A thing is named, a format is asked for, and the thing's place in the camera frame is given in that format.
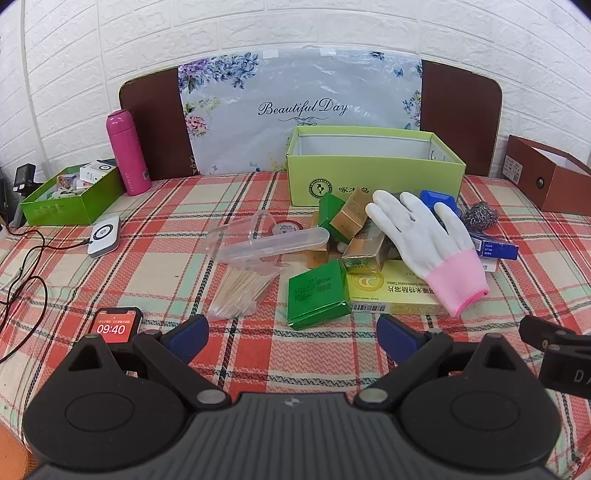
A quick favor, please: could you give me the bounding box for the white glove pink cuff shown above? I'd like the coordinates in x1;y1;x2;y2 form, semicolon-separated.
366;189;491;319

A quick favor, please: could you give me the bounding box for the black device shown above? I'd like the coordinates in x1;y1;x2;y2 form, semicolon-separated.
10;163;38;229

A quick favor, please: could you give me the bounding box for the brown shoe box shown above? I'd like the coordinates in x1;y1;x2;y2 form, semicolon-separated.
501;134;591;212

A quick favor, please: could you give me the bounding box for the blue medicine box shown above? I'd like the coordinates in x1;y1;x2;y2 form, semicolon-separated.
469;230;520;260

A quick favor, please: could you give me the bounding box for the floral plastic bag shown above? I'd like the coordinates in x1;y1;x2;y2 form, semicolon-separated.
178;47;424;177

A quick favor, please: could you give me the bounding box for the yellow medicine box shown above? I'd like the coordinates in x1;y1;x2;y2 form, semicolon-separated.
345;259;452;316

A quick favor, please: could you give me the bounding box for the olive gold carton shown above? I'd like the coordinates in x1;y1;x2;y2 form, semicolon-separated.
342;230;394;272

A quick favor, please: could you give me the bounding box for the small green carton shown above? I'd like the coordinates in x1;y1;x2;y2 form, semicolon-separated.
318;192;347;234

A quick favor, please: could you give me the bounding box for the clear plastic case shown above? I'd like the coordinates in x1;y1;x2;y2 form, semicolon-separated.
216;228;331;265

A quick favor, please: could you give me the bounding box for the brown wooden headboard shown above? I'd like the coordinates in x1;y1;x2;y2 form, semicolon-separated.
119;59;503;182

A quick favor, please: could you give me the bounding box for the light green cardboard box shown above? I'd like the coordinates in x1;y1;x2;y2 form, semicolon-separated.
285;125;467;208

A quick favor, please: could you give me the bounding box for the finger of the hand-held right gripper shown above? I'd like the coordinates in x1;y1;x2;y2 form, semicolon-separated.
519;316;575;354

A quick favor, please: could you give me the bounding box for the blue tissue packet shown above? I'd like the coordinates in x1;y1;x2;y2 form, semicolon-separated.
420;189;463;221

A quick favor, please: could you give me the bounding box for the black cable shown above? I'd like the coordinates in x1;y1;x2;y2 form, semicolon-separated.
0;228;92;365

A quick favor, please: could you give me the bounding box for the clear plastic cup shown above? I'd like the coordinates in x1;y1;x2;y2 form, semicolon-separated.
205;213;286;271

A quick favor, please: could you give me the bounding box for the white wall pipe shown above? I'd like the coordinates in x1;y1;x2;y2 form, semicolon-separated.
22;0;52;172

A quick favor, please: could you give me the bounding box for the pink thermos bottle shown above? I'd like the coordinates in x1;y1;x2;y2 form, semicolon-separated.
106;110;153;197

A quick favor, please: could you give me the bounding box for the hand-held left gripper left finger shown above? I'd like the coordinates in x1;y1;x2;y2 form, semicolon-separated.
68;315;230;411

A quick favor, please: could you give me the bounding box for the smartphone with red screen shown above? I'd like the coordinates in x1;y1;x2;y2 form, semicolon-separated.
89;306;143;346

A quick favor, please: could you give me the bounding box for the plaid blanket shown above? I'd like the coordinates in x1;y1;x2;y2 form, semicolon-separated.
0;172;591;472

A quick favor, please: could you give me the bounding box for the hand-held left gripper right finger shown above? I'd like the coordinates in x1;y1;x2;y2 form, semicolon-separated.
356;315;527;411

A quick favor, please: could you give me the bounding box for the bag of wooden swabs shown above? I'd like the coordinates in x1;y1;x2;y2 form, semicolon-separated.
205;264;283;320

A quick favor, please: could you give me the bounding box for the dark green cardboard tray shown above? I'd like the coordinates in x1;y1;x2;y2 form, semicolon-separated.
21;162;126;227

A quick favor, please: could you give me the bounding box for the steel wool scourer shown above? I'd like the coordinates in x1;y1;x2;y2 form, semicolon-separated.
462;202;500;230

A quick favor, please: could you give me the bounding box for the white round-marked gadget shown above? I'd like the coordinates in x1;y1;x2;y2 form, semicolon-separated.
79;159;119;184

